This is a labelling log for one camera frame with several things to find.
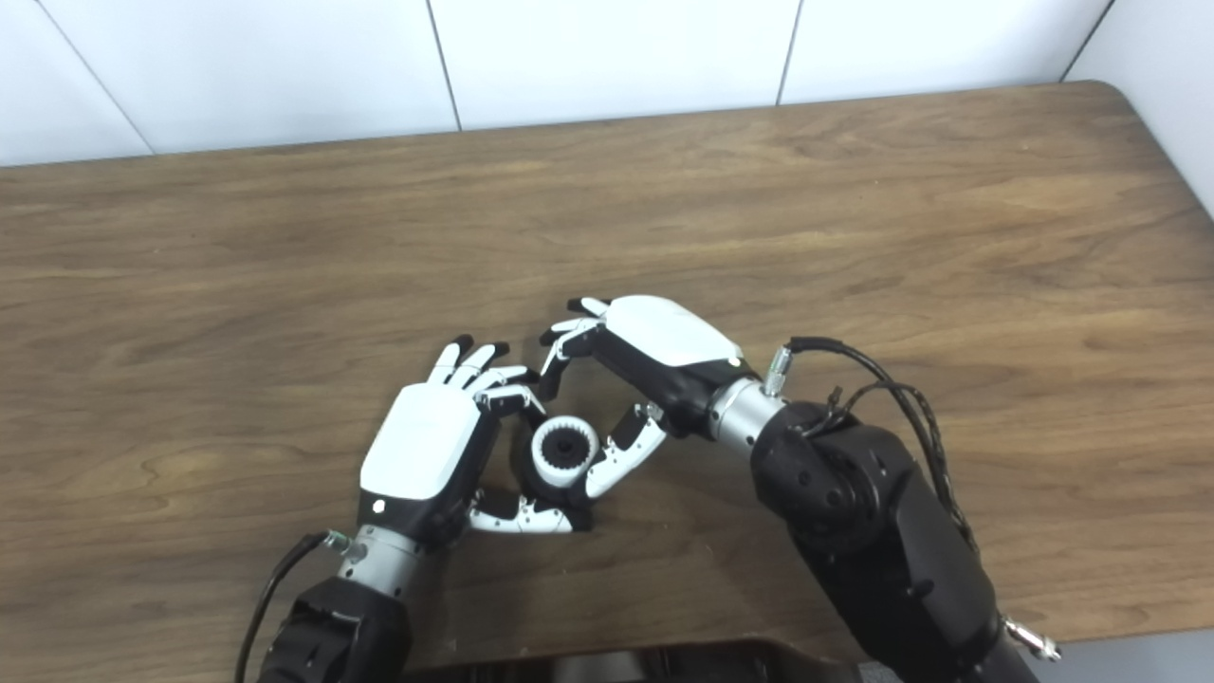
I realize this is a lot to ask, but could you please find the round black part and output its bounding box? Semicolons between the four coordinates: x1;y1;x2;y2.
512;417;610;515

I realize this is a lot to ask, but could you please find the white ring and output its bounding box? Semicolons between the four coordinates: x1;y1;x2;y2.
529;415;602;490

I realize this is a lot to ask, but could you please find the black robot torso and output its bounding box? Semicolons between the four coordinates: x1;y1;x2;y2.
406;639;866;683

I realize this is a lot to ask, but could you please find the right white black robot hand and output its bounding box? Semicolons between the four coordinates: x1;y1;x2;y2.
539;296;765;501

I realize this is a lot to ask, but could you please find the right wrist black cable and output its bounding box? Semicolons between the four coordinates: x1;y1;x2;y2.
763;336;980;557

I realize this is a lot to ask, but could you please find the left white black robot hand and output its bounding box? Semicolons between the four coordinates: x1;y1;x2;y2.
359;334;595;553

